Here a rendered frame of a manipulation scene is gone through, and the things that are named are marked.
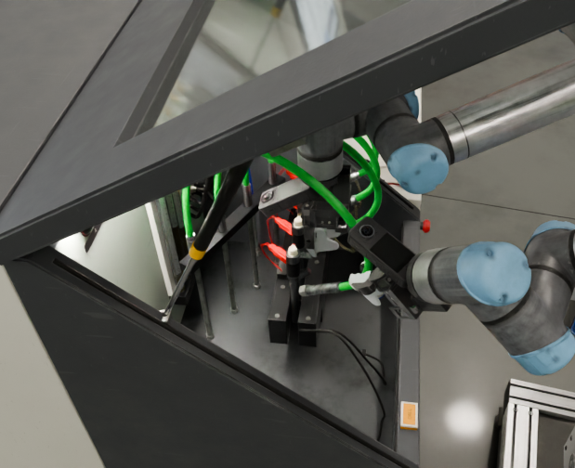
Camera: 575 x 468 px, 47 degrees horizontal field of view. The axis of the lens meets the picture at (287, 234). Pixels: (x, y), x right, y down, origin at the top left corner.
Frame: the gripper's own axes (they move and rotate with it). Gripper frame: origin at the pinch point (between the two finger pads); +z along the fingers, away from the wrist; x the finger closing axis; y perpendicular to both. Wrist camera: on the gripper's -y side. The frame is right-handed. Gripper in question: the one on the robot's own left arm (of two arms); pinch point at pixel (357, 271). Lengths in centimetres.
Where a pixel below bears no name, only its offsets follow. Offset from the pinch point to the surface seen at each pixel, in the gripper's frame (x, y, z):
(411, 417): -7.4, 29.1, 8.7
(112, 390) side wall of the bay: -40.0, -12.8, 10.9
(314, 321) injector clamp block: -3.7, 9.2, 26.4
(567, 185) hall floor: 164, 92, 139
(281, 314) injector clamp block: -6.7, 4.2, 30.2
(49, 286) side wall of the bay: -36.1, -31.3, -5.1
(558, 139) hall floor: 193, 83, 157
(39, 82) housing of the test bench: -15, -56, 12
